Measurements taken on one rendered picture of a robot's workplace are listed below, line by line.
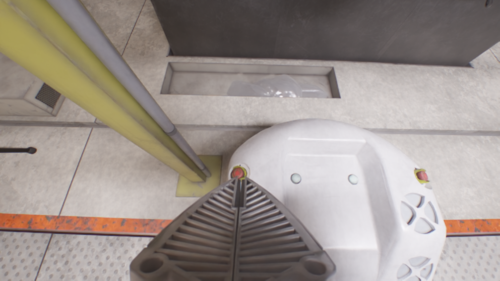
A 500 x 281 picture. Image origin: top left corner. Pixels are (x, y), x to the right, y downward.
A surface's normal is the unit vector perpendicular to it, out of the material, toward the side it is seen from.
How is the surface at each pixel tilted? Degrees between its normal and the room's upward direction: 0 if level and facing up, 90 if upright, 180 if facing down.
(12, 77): 0
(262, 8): 90
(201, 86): 0
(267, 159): 0
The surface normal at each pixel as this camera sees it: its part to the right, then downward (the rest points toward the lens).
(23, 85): 0.03, -0.44
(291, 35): -0.01, 0.90
